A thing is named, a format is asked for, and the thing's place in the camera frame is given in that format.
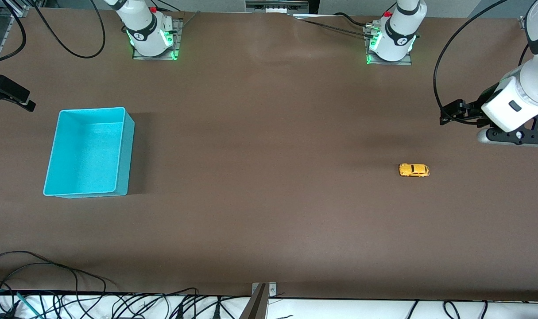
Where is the grey power strip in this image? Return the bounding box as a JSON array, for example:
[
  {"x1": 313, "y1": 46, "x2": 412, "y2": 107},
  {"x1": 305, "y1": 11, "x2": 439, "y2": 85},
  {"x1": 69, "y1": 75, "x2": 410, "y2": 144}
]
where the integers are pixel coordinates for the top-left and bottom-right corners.
[{"x1": 246, "y1": 0, "x2": 310, "y2": 14}]

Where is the thin black cable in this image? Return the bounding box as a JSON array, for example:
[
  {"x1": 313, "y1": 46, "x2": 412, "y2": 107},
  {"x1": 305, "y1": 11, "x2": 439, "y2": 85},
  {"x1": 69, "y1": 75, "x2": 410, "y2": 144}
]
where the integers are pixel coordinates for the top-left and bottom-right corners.
[
  {"x1": 293, "y1": 18, "x2": 372, "y2": 38},
  {"x1": 0, "y1": 261, "x2": 119, "y2": 296},
  {"x1": 0, "y1": 251, "x2": 80, "y2": 306}
]

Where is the aluminium frame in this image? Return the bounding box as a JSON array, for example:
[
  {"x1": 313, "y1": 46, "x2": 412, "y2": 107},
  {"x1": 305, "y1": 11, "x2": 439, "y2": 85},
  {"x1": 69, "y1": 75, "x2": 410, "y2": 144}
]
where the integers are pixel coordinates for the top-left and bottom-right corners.
[{"x1": 0, "y1": 0, "x2": 30, "y2": 82}]

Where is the yellow toy beetle car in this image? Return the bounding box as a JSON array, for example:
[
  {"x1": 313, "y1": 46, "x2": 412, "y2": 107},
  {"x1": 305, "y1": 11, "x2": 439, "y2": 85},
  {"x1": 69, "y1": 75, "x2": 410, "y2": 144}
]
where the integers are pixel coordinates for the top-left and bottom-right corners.
[{"x1": 399, "y1": 163, "x2": 430, "y2": 178}]

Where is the teal plastic bin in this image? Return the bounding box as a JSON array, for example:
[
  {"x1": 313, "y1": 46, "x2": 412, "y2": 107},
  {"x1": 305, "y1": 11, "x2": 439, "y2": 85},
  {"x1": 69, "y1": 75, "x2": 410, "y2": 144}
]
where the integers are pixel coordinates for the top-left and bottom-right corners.
[{"x1": 43, "y1": 107, "x2": 135, "y2": 198}]

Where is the teal cable tie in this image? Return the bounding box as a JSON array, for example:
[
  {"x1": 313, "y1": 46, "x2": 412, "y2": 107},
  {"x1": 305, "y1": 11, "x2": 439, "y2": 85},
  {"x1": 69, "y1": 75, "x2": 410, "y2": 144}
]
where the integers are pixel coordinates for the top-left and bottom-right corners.
[{"x1": 15, "y1": 292, "x2": 44, "y2": 319}]

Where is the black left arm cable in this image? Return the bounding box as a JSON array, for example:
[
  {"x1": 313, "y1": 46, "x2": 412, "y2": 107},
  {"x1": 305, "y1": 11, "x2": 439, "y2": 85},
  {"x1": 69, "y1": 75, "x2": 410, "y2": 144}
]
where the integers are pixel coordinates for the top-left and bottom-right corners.
[{"x1": 433, "y1": 0, "x2": 511, "y2": 111}]

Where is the dark grey camera pole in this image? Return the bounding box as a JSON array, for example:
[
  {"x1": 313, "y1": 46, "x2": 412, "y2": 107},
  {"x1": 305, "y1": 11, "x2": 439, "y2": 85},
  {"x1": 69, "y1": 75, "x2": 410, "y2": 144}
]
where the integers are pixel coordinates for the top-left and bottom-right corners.
[{"x1": 239, "y1": 284, "x2": 268, "y2": 319}]

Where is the metal clamp bracket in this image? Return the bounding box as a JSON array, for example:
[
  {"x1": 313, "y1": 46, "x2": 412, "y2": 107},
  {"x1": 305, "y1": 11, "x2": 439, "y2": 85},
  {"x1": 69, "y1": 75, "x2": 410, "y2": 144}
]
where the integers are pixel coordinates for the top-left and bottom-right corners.
[{"x1": 251, "y1": 282, "x2": 277, "y2": 298}]

